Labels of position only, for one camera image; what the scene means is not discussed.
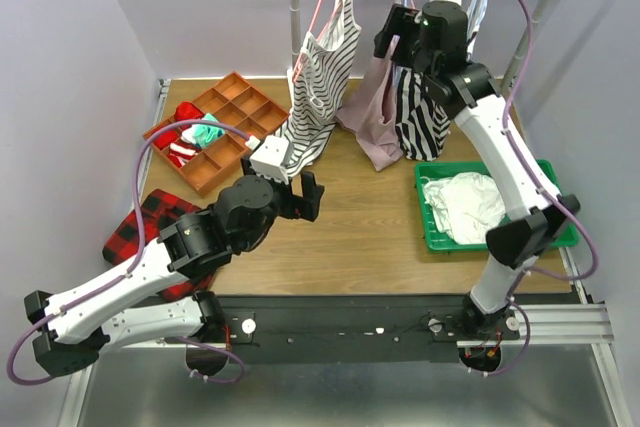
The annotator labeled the mauve tank top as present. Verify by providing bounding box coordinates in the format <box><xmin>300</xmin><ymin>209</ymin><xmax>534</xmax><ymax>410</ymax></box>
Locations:
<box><xmin>336</xmin><ymin>39</ymin><xmax>403</xmax><ymax>171</ymax></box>

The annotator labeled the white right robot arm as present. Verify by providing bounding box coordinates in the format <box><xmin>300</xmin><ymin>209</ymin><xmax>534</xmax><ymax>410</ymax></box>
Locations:
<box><xmin>374</xmin><ymin>0</ymin><xmax>580</xmax><ymax>339</ymax></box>

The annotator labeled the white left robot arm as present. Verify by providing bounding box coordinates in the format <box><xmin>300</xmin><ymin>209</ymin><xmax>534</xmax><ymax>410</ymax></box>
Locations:
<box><xmin>24</xmin><ymin>160</ymin><xmax>325</xmax><ymax>378</ymax></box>

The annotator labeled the wide striped black white top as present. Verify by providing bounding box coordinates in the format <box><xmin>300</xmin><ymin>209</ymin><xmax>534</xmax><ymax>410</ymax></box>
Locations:
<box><xmin>393</xmin><ymin>0</ymin><xmax>496</xmax><ymax>163</ymax></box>

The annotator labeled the thin striped white tank top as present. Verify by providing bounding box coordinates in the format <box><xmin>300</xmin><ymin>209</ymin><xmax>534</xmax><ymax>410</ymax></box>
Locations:
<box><xmin>276</xmin><ymin>0</ymin><xmax>361</xmax><ymax>177</ymax></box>

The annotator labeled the teal and white sock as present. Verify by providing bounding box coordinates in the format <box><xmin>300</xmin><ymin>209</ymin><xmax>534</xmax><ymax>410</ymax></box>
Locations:
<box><xmin>181</xmin><ymin>123</ymin><xmax>225</xmax><ymax>149</ymax></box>

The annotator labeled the brown compartment organizer tray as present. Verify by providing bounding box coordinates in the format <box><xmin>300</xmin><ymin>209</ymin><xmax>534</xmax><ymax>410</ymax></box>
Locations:
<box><xmin>143</xmin><ymin>72</ymin><xmax>288</xmax><ymax>204</ymax></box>

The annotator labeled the red white striped sock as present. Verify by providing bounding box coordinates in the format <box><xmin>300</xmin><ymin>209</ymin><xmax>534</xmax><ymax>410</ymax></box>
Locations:
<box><xmin>167</xmin><ymin>143</ymin><xmax>198</xmax><ymax>168</ymax></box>

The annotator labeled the red sock rolled back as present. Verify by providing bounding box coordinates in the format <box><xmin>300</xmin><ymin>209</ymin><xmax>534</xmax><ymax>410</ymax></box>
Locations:
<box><xmin>174</xmin><ymin>102</ymin><xmax>204</xmax><ymax>130</ymax></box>

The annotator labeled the red sock rolled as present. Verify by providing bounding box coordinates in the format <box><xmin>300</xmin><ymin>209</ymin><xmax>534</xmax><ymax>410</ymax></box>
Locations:
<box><xmin>174</xmin><ymin>102</ymin><xmax>204</xmax><ymax>130</ymax></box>
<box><xmin>153</xmin><ymin>129</ymin><xmax>180</xmax><ymax>150</ymax></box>

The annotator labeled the red sock rolled front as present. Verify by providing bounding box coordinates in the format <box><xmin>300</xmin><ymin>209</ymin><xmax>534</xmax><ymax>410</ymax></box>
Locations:
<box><xmin>153</xmin><ymin>129</ymin><xmax>180</xmax><ymax>150</ymax></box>

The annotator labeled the red black plaid shirt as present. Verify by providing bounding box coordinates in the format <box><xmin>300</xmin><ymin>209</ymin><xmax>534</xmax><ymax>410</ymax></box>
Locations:
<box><xmin>102</xmin><ymin>189</ymin><xmax>213</xmax><ymax>302</ymax></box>

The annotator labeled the grey left rack pole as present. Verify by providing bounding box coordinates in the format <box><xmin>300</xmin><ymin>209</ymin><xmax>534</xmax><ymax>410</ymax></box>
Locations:
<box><xmin>287</xmin><ymin>0</ymin><xmax>301</xmax><ymax>92</ymax></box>

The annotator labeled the grey rack pole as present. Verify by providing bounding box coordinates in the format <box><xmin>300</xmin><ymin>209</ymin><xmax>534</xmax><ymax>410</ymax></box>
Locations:
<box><xmin>287</xmin><ymin>0</ymin><xmax>301</xmax><ymax>92</ymax></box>
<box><xmin>501</xmin><ymin>0</ymin><xmax>552</xmax><ymax>97</ymax></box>

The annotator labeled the grey right rack pole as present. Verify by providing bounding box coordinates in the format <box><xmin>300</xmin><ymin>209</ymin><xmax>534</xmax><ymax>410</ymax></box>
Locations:
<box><xmin>501</xmin><ymin>0</ymin><xmax>552</xmax><ymax>97</ymax></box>

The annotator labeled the green plastic tray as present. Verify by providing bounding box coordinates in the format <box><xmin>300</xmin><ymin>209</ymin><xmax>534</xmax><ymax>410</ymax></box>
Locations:
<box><xmin>413</xmin><ymin>159</ymin><xmax>581</xmax><ymax>253</ymax></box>

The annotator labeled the white garment in tray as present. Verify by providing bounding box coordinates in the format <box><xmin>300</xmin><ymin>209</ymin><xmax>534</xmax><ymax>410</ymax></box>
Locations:
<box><xmin>422</xmin><ymin>172</ymin><xmax>506</xmax><ymax>245</ymax></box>

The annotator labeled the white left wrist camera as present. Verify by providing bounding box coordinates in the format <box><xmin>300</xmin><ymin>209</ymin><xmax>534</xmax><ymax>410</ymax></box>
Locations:
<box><xmin>249</xmin><ymin>135</ymin><xmax>292</xmax><ymax>185</ymax></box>

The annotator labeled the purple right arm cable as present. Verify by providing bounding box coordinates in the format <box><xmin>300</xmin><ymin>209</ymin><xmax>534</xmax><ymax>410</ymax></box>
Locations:
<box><xmin>427</xmin><ymin>0</ymin><xmax>601</xmax><ymax>378</ymax></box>

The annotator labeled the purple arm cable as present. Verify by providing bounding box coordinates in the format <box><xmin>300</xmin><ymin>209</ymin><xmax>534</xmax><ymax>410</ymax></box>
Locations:
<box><xmin>427</xmin><ymin>0</ymin><xmax>601</xmax><ymax>378</ymax></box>
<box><xmin>5</xmin><ymin>119</ymin><xmax>261</xmax><ymax>387</ymax></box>

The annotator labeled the aluminium frame rail left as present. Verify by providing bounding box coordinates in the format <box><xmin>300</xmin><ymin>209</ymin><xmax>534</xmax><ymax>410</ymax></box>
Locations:
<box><xmin>57</xmin><ymin>79</ymin><xmax>172</xmax><ymax>427</ymax></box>

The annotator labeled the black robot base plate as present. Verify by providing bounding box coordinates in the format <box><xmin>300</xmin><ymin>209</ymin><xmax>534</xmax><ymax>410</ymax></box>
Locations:
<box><xmin>164</xmin><ymin>294</ymin><xmax>531</xmax><ymax>366</ymax></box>

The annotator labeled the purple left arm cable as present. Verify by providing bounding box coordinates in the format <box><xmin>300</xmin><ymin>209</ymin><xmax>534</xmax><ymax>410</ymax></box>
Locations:
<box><xmin>5</xmin><ymin>119</ymin><xmax>261</xmax><ymax>387</ymax></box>

